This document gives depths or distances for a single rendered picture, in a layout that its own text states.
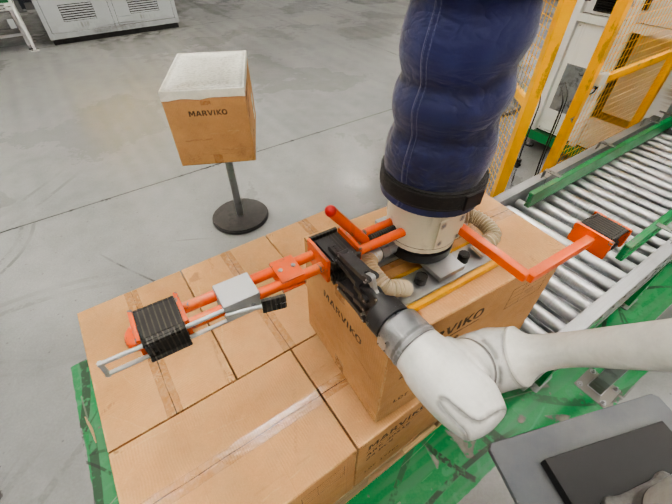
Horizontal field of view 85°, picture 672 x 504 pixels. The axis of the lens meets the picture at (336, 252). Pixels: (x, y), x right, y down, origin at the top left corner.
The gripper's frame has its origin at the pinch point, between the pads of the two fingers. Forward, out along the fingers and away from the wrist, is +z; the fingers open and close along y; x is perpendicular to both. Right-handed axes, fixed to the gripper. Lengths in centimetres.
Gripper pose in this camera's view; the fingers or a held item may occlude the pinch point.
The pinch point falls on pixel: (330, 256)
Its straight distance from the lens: 76.7
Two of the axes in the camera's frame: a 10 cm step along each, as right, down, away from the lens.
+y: -0.1, 7.1, 7.0
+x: 8.3, -3.9, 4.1
